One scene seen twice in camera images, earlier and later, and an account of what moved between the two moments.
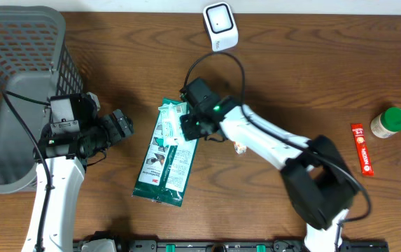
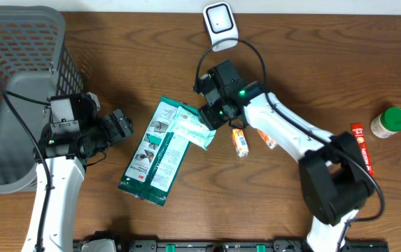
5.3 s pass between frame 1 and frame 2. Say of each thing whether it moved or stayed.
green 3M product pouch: moved
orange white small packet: stayed
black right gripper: moved
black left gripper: stayed
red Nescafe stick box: stayed
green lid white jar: stayed
